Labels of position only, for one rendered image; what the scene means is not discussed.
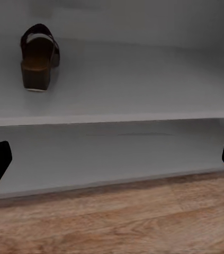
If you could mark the sandal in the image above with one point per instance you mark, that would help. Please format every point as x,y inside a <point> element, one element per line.
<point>39,56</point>

